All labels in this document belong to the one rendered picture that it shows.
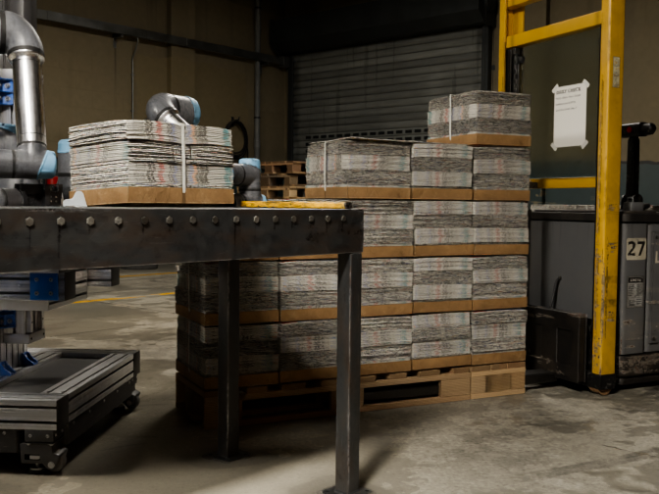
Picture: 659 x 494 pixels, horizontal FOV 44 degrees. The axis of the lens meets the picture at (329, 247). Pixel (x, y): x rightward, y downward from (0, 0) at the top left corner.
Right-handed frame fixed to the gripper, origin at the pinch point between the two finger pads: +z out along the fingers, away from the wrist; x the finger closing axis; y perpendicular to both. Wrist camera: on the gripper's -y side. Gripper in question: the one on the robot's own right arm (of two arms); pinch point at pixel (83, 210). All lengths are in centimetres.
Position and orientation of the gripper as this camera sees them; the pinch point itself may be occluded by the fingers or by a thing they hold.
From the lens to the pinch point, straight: 244.0
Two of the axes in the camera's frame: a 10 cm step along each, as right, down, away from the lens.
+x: -7.5, -0.4, 6.6
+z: 6.6, -0.3, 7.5
